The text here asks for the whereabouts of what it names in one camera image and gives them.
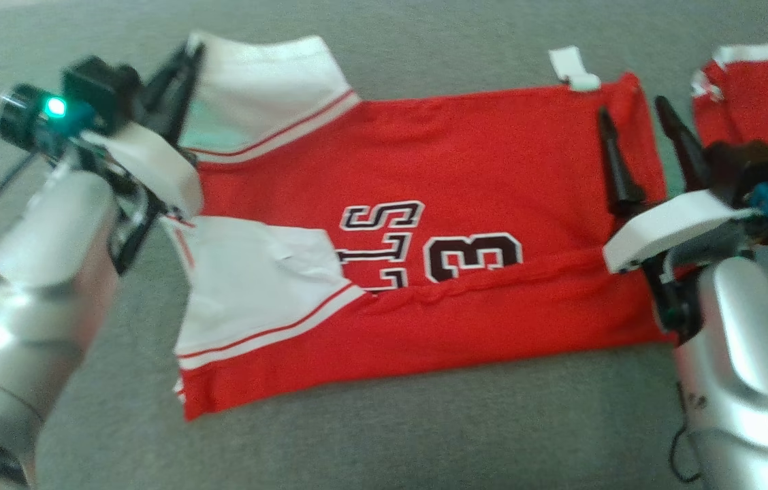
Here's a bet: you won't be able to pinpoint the grey fabric sofa seat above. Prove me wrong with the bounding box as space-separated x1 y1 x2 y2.
0 0 768 490

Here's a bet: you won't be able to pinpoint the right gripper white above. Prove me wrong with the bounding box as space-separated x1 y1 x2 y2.
596 95 760 342

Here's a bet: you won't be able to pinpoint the red basketball shorts white stripe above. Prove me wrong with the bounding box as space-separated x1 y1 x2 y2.
689 34 768 220

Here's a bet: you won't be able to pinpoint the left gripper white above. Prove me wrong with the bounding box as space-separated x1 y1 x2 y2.
80 42 207 274

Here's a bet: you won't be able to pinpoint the red jersey shirt white sleeves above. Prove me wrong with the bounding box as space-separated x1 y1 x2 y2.
172 30 676 423

